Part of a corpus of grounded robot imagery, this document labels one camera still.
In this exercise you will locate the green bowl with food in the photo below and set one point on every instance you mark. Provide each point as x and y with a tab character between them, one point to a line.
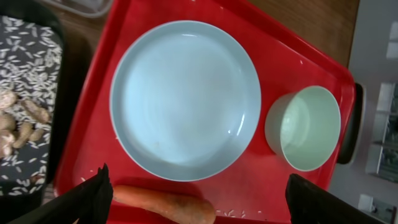
303	127

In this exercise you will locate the grey dishwasher rack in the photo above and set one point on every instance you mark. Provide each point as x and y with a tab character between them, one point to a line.
366	173

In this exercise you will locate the spilled rice and peanuts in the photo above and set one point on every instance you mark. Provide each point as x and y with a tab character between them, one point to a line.
25	93

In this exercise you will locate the black plastic tray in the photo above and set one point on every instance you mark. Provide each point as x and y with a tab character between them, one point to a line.
28	93

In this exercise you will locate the light blue plate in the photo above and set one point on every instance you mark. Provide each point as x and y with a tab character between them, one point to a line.
185	101

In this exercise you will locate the red serving tray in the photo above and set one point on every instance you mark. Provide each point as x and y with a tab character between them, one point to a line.
252	190

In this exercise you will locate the clear plastic bin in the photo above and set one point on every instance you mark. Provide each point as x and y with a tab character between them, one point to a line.
85	8

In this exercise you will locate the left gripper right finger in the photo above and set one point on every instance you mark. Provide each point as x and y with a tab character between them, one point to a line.
309	204

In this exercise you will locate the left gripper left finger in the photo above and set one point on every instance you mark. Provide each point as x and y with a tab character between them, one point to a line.
88	202

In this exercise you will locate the orange carrot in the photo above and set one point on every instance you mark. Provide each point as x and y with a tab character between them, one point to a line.
182	209

